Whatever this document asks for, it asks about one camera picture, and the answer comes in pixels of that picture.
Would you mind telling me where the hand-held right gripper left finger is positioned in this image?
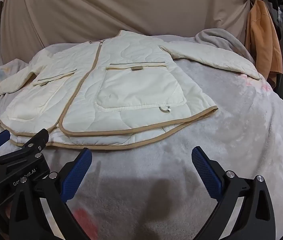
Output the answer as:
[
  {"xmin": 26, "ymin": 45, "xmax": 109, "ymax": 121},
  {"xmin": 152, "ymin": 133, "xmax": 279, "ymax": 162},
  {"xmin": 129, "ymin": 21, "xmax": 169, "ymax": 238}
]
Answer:
[{"xmin": 9, "ymin": 148, "xmax": 93, "ymax": 240}]

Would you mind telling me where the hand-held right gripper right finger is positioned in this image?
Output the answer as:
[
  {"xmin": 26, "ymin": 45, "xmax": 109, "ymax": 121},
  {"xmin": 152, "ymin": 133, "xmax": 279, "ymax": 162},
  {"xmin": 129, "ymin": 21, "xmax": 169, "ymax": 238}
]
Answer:
[{"xmin": 191, "ymin": 147, "xmax": 276, "ymax": 240}]

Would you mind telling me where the cream quilted jacket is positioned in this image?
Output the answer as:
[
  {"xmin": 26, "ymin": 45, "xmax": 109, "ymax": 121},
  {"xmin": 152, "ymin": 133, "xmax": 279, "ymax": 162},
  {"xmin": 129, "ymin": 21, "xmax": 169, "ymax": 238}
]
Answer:
[{"xmin": 0, "ymin": 29, "xmax": 261, "ymax": 151}]

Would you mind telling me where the grey fleece blanket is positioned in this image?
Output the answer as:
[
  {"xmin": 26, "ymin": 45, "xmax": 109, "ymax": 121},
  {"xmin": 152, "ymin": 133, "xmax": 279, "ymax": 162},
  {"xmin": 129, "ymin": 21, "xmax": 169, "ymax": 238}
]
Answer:
[{"xmin": 0, "ymin": 29, "xmax": 283, "ymax": 240}]

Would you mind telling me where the pale printed quilt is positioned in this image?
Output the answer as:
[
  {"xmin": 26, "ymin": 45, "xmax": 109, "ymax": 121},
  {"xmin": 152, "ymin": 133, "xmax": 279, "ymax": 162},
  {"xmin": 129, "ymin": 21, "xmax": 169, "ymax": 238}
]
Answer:
[{"xmin": 0, "ymin": 59, "xmax": 29, "ymax": 105}]

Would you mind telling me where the orange hanging garment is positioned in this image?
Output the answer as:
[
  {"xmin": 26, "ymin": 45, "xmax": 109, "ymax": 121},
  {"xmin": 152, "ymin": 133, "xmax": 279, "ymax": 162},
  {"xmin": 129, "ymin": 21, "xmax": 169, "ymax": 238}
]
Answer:
[{"xmin": 245, "ymin": 0, "xmax": 283, "ymax": 85}]

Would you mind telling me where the beige curtain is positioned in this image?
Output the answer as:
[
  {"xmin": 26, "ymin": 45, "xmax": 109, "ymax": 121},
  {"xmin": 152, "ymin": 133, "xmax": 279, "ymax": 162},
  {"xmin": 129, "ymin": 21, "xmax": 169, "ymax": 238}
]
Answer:
[{"xmin": 0, "ymin": 0, "xmax": 264, "ymax": 67}]

